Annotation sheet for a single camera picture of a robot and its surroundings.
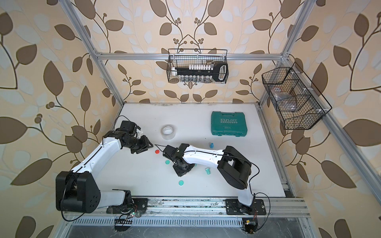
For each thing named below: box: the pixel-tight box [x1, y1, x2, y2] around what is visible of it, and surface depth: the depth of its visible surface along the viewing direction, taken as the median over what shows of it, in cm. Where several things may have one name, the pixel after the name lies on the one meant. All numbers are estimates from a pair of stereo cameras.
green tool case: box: [210, 111, 248, 137], surface depth 104 cm
